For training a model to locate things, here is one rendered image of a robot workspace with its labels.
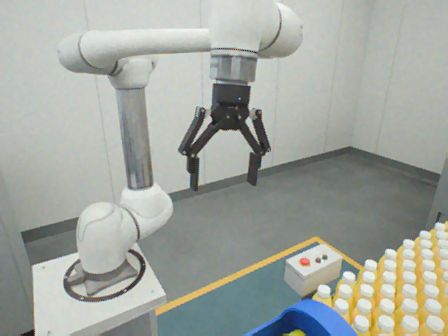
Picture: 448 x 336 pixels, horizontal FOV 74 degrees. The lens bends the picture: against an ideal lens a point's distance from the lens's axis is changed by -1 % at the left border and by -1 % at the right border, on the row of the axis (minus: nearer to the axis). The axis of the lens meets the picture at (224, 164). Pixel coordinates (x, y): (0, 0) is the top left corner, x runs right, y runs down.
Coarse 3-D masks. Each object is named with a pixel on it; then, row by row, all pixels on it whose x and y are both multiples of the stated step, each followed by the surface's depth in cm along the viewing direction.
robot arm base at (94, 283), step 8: (80, 264) 112; (128, 264) 113; (80, 272) 106; (112, 272) 105; (120, 272) 107; (128, 272) 109; (136, 272) 110; (72, 280) 103; (80, 280) 105; (88, 280) 104; (96, 280) 103; (104, 280) 104; (112, 280) 105; (120, 280) 107; (88, 288) 102; (96, 288) 102; (104, 288) 104
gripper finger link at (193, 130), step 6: (204, 108) 56; (198, 114) 56; (204, 114) 56; (192, 120) 58; (198, 120) 56; (192, 126) 57; (198, 126) 56; (192, 132) 56; (186, 138) 57; (192, 138) 57; (180, 144) 58; (186, 144) 56; (186, 150) 57
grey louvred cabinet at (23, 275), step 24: (0, 168) 199; (0, 192) 180; (0, 216) 167; (0, 240) 169; (0, 264) 173; (24, 264) 206; (0, 288) 177; (24, 288) 187; (0, 312) 182; (24, 312) 190
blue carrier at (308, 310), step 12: (312, 300) 79; (288, 312) 84; (300, 312) 85; (312, 312) 74; (324, 312) 73; (336, 312) 73; (264, 324) 82; (276, 324) 84; (288, 324) 88; (300, 324) 86; (312, 324) 81; (324, 324) 70; (336, 324) 70; (348, 324) 70
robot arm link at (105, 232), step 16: (96, 208) 102; (112, 208) 103; (80, 224) 99; (96, 224) 97; (112, 224) 100; (128, 224) 106; (80, 240) 99; (96, 240) 98; (112, 240) 101; (128, 240) 107; (80, 256) 102; (96, 256) 100; (112, 256) 102; (96, 272) 102
